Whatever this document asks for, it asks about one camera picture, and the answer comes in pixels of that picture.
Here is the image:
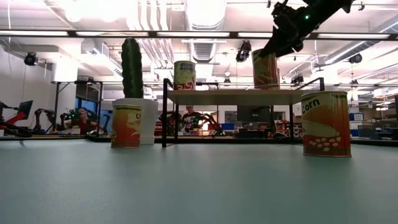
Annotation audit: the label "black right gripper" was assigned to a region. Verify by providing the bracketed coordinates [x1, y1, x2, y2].
[258, 0, 324, 58]

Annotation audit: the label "orange green beans can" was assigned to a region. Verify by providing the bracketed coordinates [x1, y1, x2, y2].
[251, 49, 279, 90]

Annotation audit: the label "orange corn label can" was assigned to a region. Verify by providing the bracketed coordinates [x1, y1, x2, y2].
[111, 104, 143, 149]
[300, 91, 353, 158]

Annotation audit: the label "green can with red swirls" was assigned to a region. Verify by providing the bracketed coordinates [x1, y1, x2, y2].
[173, 60, 197, 91]

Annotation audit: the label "overhead beam with light strips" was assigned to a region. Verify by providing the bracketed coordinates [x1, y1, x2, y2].
[0, 29, 398, 40]

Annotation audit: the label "black cabinet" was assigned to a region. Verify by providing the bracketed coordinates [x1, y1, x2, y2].
[236, 105, 271, 139]

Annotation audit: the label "black ceiling spotlight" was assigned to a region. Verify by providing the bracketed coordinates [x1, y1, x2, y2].
[24, 52, 39, 67]
[348, 53, 363, 65]

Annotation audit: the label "standing person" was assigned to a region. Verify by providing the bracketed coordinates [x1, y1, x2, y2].
[180, 105, 203, 134]

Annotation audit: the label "blue storage bins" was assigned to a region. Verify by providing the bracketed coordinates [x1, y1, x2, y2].
[348, 111, 365, 138]

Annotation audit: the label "green cactus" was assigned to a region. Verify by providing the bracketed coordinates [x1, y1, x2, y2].
[121, 37, 144, 100]

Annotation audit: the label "teal table mat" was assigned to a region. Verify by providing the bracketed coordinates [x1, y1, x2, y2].
[0, 136, 398, 224]

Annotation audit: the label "seated person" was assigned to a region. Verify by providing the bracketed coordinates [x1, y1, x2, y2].
[73, 107, 100, 136]

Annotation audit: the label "monitor on red stand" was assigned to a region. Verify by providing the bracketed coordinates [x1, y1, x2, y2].
[0, 100, 34, 138]

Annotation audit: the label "black overhead rig camera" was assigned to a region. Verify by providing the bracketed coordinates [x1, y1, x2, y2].
[235, 40, 252, 63]

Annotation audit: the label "black ceiling-hung camera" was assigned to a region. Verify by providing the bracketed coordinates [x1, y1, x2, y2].
[290, 73, 305, 85]

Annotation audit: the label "wooden shelf with black frame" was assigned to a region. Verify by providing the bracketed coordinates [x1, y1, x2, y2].
[161, 77, 326, 149]

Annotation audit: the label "silver ceiling ventilation duct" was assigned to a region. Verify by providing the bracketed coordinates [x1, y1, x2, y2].
[183, 0, 228, 63]

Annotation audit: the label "black aluminium rig frame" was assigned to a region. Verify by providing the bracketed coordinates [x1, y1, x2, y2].
[0, 134, 398, 147]

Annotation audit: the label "black metal stand frame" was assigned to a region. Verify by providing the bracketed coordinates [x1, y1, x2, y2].
[51, 80, 104, 138]

